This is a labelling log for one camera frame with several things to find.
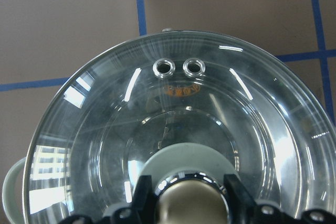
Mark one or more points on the pale green steel pot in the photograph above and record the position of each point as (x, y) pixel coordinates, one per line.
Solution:
(13, 187)

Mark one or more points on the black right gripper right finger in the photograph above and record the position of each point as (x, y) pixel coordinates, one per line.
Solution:
(244, 209)

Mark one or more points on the glass pot lid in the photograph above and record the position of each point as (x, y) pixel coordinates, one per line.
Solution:
(183, 129)

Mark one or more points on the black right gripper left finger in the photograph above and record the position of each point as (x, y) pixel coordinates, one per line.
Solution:
(142, 207)

